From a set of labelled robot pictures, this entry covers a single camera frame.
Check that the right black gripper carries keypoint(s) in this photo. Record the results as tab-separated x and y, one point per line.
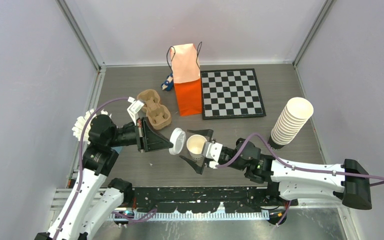
197	167

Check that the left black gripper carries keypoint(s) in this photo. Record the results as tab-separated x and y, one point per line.
148	137

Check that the white paper coffee cup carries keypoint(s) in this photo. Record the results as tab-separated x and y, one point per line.
195	145

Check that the white plastic cup lid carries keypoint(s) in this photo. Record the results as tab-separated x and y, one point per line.
177	138

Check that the stack of white paper cups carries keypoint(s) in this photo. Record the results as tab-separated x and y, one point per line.
293	117

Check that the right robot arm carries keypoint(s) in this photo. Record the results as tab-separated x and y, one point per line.
288	180

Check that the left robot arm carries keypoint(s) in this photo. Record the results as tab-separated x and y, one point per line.
79	219

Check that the brown pulp cup carrier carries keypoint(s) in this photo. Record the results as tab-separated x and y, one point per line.
158	114

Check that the blue straw holder cup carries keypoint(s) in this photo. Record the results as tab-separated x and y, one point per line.
118	149

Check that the blue white toy figure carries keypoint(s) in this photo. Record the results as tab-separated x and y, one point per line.
168	84

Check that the black white checkerboard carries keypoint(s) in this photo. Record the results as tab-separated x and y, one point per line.
230	94

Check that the orange paper bag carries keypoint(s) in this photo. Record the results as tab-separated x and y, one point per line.
183	61

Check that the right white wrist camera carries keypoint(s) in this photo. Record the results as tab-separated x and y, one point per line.
213	164

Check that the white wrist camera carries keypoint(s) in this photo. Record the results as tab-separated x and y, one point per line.
134	109
213	164

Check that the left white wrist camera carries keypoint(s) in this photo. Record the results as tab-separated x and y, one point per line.
134	109

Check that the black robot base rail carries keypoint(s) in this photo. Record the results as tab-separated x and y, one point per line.
199	200

